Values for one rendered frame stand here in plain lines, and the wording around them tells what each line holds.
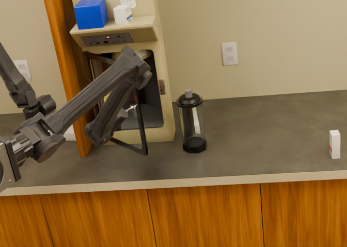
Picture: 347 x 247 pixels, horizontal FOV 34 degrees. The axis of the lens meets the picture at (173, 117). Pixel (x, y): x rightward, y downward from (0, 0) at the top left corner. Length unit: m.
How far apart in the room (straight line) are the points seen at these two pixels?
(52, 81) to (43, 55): 0.14
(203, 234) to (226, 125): 0.50
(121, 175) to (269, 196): 0.59
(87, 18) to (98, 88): 0.62
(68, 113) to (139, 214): 0.89
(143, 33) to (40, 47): 0.82
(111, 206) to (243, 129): 0.66
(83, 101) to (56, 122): 0.10
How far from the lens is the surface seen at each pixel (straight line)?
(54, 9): 2.24
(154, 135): 2.46
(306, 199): 2.30
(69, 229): 2.49
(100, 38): 2.24
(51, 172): 2.42
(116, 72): 1.62
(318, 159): 2.27
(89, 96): 1.60
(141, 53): 2.35
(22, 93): 2.10
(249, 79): 2.79
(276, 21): 2.70
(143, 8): 2.25
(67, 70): 2.31
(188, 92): 2.26
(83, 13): 2.18
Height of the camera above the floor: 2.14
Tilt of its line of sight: 27 degrees down
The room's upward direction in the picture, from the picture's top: 8 degrees counter-clockwise
